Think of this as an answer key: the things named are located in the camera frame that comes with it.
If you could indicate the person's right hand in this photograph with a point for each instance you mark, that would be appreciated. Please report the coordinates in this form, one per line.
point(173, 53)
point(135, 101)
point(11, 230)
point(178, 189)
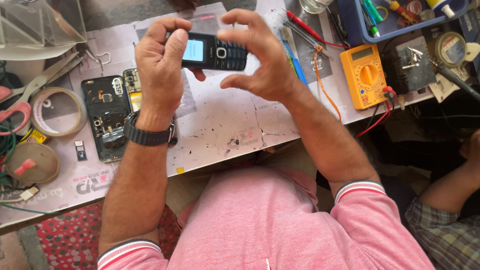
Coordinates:
point(272, 67)

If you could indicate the person's left hand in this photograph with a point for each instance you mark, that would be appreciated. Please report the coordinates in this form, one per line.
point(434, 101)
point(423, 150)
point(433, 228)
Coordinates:
point(157, 75)

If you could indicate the black keypad phone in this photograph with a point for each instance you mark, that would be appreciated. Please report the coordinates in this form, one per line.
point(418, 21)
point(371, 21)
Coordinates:
point(215, 52)

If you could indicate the blue toothbrush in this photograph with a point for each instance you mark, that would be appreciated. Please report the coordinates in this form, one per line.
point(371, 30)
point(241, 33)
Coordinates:
point(296, 63)

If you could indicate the smartphone circuit board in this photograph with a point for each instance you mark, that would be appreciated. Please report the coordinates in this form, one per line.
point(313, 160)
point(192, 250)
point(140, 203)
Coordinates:
point(133, 84)

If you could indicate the metal tweezers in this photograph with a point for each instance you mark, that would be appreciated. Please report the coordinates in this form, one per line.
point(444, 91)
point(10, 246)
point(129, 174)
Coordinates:
point(305, 37)

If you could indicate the red test probe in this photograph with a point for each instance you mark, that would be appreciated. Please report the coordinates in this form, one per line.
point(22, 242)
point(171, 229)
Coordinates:
point(305, 27)

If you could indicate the black wristwatch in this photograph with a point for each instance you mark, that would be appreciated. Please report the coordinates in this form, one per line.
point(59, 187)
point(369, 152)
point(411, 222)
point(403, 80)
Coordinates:
point(148, 137)

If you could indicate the clear glass jar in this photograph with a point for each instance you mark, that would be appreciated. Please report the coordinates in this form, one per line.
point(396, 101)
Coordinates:
point(313, 5)

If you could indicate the printed paper table cover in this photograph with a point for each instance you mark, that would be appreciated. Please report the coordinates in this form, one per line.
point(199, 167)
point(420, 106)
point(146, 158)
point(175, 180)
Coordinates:
point(221, 123)

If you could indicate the clear adhesive tape roll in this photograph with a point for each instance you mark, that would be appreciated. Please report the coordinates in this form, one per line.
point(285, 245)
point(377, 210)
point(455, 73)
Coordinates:
point(75, 112)

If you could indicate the yellow multimeter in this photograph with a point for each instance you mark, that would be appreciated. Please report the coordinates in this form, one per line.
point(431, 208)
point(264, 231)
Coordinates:
point(363, 75)

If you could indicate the small sim card tray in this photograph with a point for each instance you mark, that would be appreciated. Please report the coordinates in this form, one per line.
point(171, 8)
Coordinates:
point(80, 150)

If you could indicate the green pen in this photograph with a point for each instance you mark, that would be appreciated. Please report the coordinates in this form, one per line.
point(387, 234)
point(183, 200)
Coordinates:
point(371, 17)

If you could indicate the red and black probe leads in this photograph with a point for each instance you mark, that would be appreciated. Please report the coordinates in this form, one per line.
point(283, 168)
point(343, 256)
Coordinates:
point(386, 108)

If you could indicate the clear plastic box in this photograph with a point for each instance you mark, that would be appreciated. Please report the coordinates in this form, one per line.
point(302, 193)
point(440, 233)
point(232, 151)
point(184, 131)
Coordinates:
point(37, 22)

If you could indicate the blue plastic tray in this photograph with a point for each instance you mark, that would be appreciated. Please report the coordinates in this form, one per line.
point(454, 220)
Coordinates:
point(397, 26)

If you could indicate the black power supply block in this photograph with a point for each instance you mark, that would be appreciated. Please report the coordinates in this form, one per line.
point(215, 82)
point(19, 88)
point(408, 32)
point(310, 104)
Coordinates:
point(407, 75)

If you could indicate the small yellow box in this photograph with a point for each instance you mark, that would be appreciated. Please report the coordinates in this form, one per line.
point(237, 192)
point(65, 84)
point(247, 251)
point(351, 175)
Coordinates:
point(34, 137)

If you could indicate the red yellow screwdriver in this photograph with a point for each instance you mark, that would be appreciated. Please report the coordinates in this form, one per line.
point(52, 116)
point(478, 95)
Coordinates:
point(401, 11)

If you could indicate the round brown lid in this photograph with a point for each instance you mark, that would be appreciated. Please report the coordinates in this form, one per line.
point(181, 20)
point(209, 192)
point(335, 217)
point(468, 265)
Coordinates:
point(41, 170)

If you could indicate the pink polo shirt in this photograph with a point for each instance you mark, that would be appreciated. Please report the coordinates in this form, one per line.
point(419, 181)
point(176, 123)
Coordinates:
point(262, 225)

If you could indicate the white charger plug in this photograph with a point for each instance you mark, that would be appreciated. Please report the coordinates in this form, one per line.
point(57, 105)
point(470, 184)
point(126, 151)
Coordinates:
point(29, 193)

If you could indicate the white glue bottle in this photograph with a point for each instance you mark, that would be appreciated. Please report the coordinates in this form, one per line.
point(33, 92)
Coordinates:
point(442, 6)

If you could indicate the soldering iron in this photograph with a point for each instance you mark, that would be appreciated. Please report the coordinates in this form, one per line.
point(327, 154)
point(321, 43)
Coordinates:
point(457, 80)

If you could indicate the red dotted cloth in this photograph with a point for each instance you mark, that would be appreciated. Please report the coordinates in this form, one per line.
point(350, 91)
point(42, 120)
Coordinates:
point(71, 240)

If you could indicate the opened black smartphone frame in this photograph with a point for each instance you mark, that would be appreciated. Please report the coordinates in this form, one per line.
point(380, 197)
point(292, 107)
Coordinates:
point(107, 112)

